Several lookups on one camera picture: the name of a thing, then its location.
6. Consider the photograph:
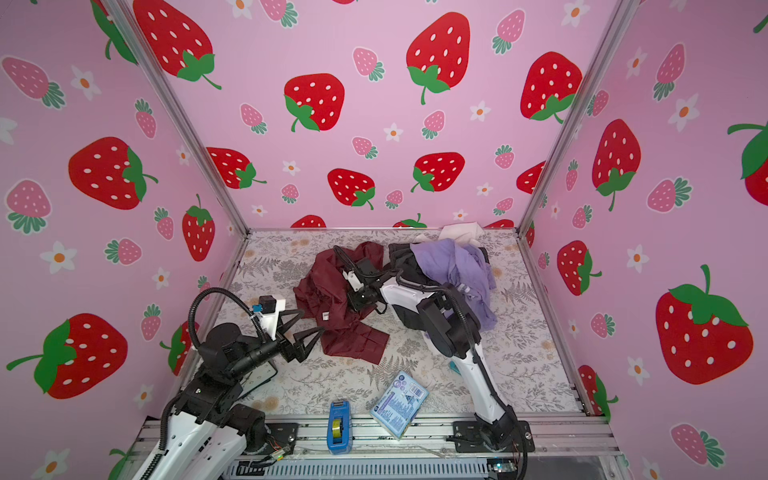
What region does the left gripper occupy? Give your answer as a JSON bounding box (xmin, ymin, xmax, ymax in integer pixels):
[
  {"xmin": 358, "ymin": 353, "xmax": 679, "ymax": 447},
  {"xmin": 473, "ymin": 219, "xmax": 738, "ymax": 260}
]
[{"xmin": 230, "ymin": 308, "xmax": 324, "ymax": 386}]

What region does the maroon cloth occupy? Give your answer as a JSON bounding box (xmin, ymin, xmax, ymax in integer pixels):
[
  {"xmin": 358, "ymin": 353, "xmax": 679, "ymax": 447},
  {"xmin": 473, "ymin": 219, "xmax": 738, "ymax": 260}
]
[{"xmin": 293, "ymin": 249, "xmax": 389, "ymax": 365}]

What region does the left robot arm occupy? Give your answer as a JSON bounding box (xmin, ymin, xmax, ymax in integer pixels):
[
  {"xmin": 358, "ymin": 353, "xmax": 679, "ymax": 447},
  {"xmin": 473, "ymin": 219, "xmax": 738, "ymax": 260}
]
[{"xmin": 134, "ymin": 287, "xmax": 325, "ymax": 479}]

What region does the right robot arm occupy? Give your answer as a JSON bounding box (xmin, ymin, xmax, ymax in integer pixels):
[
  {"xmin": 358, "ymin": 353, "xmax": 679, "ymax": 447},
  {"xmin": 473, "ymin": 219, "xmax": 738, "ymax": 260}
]
[{"xmin": 333, "ymin": 243, "xmax": 535, "ymax": 456}]

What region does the dark grey cloth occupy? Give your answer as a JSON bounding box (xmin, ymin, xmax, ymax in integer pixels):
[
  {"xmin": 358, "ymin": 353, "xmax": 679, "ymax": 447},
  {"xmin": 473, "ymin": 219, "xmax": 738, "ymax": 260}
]
[{"xmin": 388, "ymin": 243, "xmax": 421, "ymax": 274}]

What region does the lavender cloth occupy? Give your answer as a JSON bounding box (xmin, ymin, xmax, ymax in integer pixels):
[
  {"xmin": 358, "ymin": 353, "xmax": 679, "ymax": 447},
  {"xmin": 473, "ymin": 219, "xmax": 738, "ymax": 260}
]
[{"xmin": 410, "ymin": 239, "xmax": 497, "ymax": 331}]

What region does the pale pink cloth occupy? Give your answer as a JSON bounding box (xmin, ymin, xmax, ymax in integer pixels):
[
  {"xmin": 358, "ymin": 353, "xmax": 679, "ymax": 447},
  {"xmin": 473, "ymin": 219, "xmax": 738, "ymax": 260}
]
[{"xmin": 438, "ymin": 222, "xmax": 484, "ymax": 247}]

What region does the blue tape dispenser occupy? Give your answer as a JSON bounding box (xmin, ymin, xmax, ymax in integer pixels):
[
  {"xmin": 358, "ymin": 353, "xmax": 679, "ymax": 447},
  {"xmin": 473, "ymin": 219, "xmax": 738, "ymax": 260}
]
[{"xmin": 327, "ymin": 400, "xmax": 352, "ymax": 455}]

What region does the blue wet wipes pack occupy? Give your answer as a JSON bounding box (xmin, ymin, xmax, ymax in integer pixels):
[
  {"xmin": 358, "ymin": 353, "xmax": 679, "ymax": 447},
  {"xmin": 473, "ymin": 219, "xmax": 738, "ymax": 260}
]
[{"xmin": 370, "ymin": 371, "xmax": 429, "ymax": 439}]

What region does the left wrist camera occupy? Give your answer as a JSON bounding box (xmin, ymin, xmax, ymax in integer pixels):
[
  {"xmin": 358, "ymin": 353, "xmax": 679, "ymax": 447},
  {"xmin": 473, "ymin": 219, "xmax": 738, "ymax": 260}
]
[{"xmin": 252, "ymin": 295, "xmax": 286, "ymax": 315}]

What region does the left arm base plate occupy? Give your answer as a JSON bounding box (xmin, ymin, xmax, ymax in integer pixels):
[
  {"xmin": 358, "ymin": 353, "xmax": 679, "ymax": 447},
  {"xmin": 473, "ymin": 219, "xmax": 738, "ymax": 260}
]
[{"xmin": 245, "ymin": 421, "xmax": 299, "ymax": 460}]

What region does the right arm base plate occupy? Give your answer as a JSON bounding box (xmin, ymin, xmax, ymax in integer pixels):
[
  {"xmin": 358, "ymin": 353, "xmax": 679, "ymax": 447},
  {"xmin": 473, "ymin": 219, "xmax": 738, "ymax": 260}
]
[{"xmin": 446, "ymin": 419, "xmax": 536, "ymax": 454}]

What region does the aluminium front rail frame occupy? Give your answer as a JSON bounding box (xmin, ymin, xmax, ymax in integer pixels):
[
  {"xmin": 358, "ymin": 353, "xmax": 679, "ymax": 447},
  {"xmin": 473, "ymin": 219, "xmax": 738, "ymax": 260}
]
[{"xmin": 122, "ymin": 413, "xmax": 631, "ymax": 480}]

